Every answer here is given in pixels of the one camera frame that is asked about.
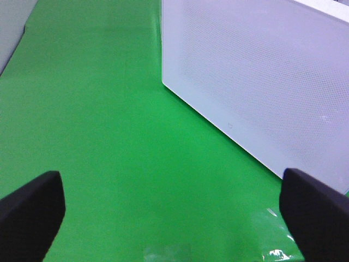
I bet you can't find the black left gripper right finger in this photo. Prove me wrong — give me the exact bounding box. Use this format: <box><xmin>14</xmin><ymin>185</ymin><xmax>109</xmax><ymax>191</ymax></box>
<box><xmin>279</xmin><ymin>168</ymin><xmax>348</xmax><ymax>261</ymax></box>

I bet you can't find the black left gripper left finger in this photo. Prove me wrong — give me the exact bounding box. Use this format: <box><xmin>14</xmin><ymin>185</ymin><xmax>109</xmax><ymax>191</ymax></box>
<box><xmin>1</xmin><ymin>171</ymin><xmax>65</xmax><ymax>261</ymax></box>

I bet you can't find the white microwave door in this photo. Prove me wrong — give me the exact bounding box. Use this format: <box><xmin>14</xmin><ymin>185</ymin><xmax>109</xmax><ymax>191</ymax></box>
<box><xmin>161</xmin><ymin>1</ymin><xmax>348</xmax><ymax>193</ymax></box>

